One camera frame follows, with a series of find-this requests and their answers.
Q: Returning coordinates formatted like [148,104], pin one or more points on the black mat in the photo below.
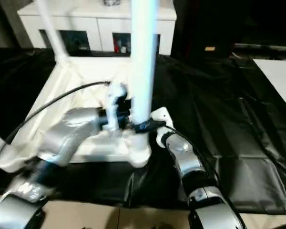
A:
[217,107]

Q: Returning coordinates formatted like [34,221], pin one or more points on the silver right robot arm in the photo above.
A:
[190,157]

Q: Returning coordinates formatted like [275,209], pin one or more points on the white side table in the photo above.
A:
[278,76]

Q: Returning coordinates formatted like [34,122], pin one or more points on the brown low console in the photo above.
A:
[262,46]

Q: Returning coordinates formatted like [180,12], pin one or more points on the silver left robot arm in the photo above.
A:
[62,136]

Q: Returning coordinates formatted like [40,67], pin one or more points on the white plastic table top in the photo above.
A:
[74,76]

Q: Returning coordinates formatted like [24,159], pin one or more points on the grey curtain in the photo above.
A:
[4,23]

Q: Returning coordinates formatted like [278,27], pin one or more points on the white cabinet with glass doors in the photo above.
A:
[85,21]

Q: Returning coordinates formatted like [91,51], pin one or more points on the black speaker with yellow label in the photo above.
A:
[209,48]

